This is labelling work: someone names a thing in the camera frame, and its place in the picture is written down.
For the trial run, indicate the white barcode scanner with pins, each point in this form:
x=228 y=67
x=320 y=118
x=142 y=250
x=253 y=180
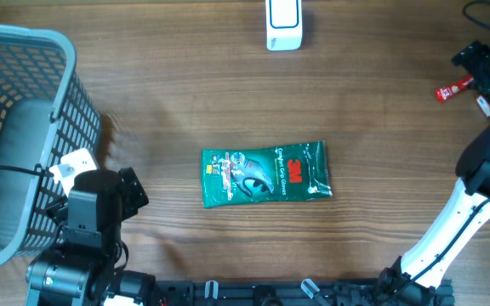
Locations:
x=284 y=25

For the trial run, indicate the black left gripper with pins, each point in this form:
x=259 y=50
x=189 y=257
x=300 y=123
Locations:
x=137 y=198

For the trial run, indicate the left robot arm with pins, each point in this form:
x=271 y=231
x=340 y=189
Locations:
x=78 y=270

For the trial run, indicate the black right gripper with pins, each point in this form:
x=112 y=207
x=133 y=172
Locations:
x=473 y=53

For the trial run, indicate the green 3M gloves packet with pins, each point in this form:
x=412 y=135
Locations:
x=292 y=172

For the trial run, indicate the small red white box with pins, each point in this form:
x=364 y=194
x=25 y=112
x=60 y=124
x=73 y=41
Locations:
x=484 y=105

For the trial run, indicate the red coffee stick sachet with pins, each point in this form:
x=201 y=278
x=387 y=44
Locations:
x=445 y=93

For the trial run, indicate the grey plastic mesh basket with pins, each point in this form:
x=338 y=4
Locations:
x=45 y=113

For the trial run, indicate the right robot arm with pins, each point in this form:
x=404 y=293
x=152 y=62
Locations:
x=415 y=277

